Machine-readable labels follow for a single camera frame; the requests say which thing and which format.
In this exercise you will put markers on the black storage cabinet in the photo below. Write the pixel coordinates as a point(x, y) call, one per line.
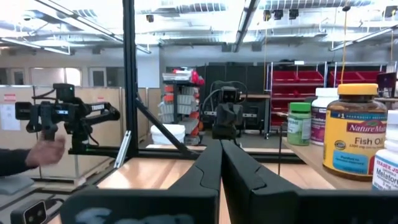
point(214, 73)

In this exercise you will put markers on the person's forearm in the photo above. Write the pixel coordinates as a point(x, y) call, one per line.
point(12, 161)

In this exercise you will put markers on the dark monitor screen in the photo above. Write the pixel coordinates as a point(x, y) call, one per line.
point(386, 82)

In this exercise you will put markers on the beige partition panel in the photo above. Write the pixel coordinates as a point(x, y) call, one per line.
point(105, 130)

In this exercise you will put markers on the green-capped green caffeine bottle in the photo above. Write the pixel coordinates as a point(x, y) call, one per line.
point(298, 127)

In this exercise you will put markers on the white bucket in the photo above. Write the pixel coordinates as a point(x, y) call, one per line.
point(168, 133)

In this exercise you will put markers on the amber fish oil bottle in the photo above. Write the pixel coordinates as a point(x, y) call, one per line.
point(354, 140)

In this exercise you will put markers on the wooden workbench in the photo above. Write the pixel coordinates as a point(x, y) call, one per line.
point(258, 96)

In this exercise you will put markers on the black table-level camera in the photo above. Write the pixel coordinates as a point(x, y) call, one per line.
point(29, 213)

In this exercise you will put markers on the person's hand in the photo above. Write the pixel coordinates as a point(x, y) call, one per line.
point(45, 154)

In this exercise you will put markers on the white melatonin bottle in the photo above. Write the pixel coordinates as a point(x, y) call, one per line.
point(387, 169)

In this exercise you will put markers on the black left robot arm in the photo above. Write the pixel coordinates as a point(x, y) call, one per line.
point(227, 132)

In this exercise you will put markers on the white paper sheet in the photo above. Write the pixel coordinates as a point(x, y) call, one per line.
point(9, 118)

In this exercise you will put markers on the metal rack with red bins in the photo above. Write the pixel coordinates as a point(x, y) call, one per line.
point(357, 76)
point(295, 77)

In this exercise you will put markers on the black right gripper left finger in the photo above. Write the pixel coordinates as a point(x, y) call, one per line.
point(205, 174)

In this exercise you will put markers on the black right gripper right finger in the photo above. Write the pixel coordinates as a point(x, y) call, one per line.
point(245, 193)

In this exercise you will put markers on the red and white sign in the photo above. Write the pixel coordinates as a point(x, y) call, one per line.
point(9, 97)

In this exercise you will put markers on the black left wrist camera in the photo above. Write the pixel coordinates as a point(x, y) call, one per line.
point(230, 95)

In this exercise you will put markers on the black aluminium extrusion frame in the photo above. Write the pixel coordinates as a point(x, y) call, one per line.
point(130, 77)

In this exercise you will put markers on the silver aluminium bracket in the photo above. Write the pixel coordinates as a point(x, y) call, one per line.
point(122, 149)

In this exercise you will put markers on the rack with grey red bins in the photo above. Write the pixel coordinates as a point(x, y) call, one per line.
point(183, 102)

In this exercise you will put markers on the grey cushion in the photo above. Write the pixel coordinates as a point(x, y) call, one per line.
point(11, 185)

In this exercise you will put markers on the white bottle with purple label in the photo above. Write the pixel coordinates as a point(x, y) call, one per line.
point(318, 121)

